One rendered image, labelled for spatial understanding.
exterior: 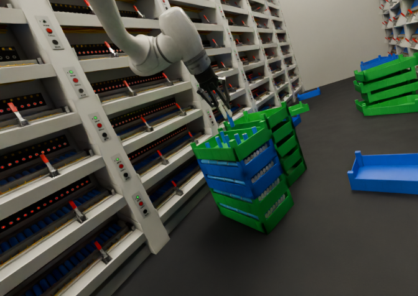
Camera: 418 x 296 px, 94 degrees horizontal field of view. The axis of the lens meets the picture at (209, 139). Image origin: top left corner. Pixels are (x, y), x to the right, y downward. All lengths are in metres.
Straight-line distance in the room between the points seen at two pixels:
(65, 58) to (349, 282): 1.17
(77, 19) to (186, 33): 0.55
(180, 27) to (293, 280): 0.82
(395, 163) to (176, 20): 1.04
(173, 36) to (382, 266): 0.87
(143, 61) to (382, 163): 1.08
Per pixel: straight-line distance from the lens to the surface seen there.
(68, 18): 1.09
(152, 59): 0.74
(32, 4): 1.06
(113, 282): 1.04
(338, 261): 0.76
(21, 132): 0.87
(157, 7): 1.47
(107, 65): 1.05
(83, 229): 0.91
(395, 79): 1.90
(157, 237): 1.05
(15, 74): 0.93
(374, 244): 0.80
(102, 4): 0.59
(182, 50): 0.71
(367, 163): 1.16
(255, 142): 0.75
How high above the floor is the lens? 0.57
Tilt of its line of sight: 12 degrees down
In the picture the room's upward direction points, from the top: 23 degrees counter-clockwise
